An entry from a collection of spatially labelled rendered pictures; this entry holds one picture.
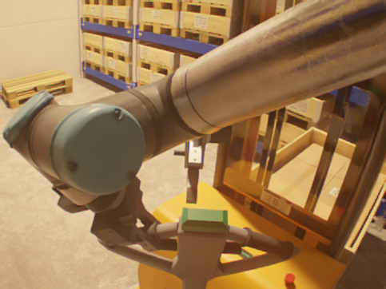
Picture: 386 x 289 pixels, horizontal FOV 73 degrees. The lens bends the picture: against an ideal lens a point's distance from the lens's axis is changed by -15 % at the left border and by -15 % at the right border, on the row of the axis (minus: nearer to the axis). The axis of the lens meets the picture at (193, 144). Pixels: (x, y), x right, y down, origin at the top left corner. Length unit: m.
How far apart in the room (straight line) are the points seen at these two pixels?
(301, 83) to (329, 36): 0.05
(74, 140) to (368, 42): 0.25
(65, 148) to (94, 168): 0.03
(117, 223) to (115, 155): 0.20
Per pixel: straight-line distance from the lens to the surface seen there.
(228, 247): 0.65
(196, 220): 0.52
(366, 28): 0.24
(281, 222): 1.64
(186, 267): 0.69
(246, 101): 0.29
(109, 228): 0.47
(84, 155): 0.28
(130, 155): 0.31
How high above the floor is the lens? 1.77
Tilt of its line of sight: 29 degrees down
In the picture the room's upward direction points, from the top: 4 degrees clockwise
